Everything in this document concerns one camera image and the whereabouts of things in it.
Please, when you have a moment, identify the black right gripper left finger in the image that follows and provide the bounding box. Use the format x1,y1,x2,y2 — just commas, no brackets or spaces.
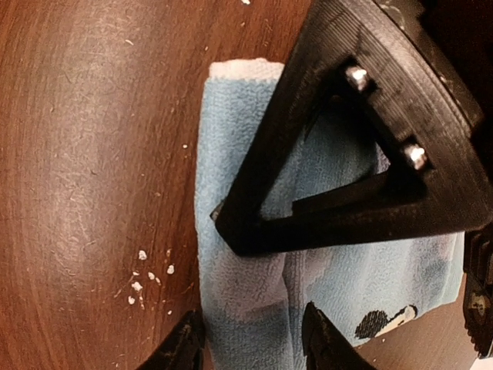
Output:
142,310,206,370

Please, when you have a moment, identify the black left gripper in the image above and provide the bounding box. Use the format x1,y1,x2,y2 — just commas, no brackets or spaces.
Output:
377,1,492,173

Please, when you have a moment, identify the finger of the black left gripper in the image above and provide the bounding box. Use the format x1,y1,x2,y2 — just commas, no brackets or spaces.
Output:
213,1,492,256

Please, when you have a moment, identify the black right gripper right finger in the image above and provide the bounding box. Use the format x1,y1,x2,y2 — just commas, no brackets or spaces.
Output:
302,302,375,370

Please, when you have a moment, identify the blue patterned cloth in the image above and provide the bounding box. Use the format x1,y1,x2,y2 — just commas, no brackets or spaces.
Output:
194,59,464,369

